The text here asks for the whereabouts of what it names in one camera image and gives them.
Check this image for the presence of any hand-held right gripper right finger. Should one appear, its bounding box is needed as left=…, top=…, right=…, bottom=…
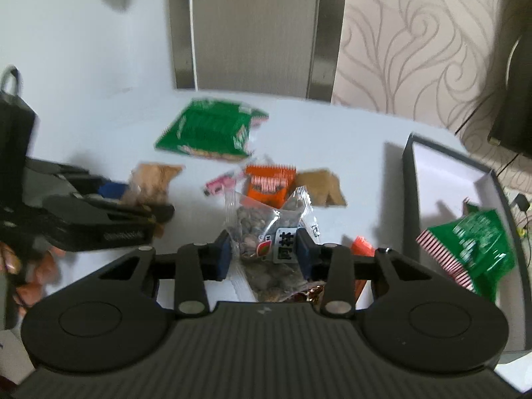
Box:
left=296, top=229, right=474, bottom=317

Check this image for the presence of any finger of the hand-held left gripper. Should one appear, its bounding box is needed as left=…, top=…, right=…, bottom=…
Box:
left=26, top=157, right=130, bottom=202
left=42, top=194, right=176, bottom=233

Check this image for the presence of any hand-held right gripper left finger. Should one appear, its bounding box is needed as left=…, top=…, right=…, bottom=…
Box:
left=97, top=230, right=232, bottom=317

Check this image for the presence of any brown snack packet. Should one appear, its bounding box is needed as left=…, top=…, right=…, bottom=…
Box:
left=293, top=169, right=347, bottom=207
left=129, top=163, right=186, bottom=237

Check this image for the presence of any clear nut snack packet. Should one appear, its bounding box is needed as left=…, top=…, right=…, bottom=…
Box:
left=224, top=187, right=321, bottom=304

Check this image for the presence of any orange snack packet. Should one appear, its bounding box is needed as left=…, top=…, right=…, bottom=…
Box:
left=244, top=165, right=297, bottom=208
left=350, top=236, right=377, bottom=312

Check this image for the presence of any pink lollipop packet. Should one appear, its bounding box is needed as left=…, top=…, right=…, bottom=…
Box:
left=203, top=170, right=246, bottom=197

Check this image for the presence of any grey box with white inside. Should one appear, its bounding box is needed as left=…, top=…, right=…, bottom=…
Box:
left=401, top=132, right=532, bottom=356

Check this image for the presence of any green snack packet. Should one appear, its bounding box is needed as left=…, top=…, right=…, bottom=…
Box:
left=417, top=208, right=516, bottom=304
left=155, top=97, right=270, bottom=163

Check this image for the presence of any person's left hand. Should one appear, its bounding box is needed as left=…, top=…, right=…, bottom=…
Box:
left=0, top=243, right=66, bottom=317

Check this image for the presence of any shiny red gold wrapper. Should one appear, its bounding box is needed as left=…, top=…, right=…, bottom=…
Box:
left=287, top=285, right=327, bottom=312

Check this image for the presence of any grey metal-framed panel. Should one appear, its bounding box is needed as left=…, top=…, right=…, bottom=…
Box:
left=167, top=0, right=349, bottom=102

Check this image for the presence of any black television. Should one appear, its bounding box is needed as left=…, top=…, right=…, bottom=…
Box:
left=488, top=0, right=532, bottom=154

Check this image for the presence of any black television cable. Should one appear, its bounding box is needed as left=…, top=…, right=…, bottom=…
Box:
left=454, top=87, right=493, bottom=136

